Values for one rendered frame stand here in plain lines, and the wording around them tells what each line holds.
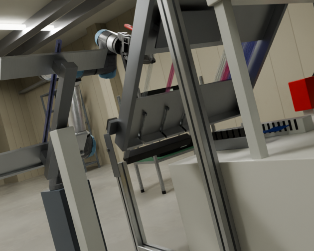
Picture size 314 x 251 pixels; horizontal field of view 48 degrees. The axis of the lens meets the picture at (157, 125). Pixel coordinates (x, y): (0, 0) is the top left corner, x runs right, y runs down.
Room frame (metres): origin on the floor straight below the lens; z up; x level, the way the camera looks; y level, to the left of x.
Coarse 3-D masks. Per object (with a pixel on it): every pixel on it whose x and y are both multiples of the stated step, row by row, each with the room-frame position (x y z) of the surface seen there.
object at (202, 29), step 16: (192, 0) 1.16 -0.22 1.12; (160, 16) 1.12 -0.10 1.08; (192, 16) 1.15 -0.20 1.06; (208, 16) 1.20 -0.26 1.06; (240, 16) 1.35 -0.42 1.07; (256, 16) 1.41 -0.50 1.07; (160, 32) 1.11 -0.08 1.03; (192, 32) 1.19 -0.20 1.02; (208, 32) 1.24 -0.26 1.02; (240, 32) 1.41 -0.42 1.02; (256, 32) 1.47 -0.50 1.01; (160, 48) 1.20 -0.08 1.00; (192, 48) 1.30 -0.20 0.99
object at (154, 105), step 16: (224, 80) 1.55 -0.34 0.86; (160, 96) 1.35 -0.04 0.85; (176, 96) 1.40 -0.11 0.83; (208, 96) 1.53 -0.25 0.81; (224, 96) 1.61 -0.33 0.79; (144, 112) 1.34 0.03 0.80; (160, 112) 1.40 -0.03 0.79; (176, 112) 1.46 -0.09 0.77; (208, 112) 1.61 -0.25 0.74; (224, 112) 1.69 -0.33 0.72; (144, 128) 1.40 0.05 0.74; (160, 128) 1.47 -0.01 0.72
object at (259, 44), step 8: (280, 8) 1.43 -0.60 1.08; (272, 16) 1.47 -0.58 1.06; (280, 16) 1.44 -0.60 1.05; (272, 24) 1.48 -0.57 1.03; (272, 32) 1.48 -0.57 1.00; (264, 40) 1.52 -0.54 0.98; (272, 40) 1.50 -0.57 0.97; (256, 48) 1.56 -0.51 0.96; (264, 48) 1.53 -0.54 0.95; (256, 56) 1.57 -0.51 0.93; (264, 56) 1.54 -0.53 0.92; (256, 64) 1.58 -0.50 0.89; (248, 72) 1.63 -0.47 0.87; (256, 72) 1.59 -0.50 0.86; (256, 80) 1.62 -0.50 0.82
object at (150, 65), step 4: (152, 56) 1.22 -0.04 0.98; (152, 60) 1.23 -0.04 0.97; (152, 64) 1.24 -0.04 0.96; (148, 68) 1.25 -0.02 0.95; (152, 68) 1.25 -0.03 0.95; (148, 72) 1.25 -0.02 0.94; (148, 76) 1.26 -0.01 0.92; (148, 80) 1.27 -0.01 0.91; (148, 84) 1.28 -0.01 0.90; (144, 88) 1.29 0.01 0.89; (148, 88) 1.29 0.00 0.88; (144, 92) 1.30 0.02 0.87; (144, 96) 1.31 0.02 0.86
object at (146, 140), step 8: (232, 112) 1.71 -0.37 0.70; (208, 120) 1.61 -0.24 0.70; (216, 120) 1.62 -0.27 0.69; (224, 120) 1.65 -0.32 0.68; (168, 128) 1.50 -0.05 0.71; (176, 128) 1.51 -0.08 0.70; (184, 128) 1.52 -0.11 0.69; (144, 136) 1.42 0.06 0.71; (152, 136) 1.43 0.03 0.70; (160, 136) 1.44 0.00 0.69; (168, 136) 1.46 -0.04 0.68; (128, 144) 1.36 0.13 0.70; (136, 144) 1.37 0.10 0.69
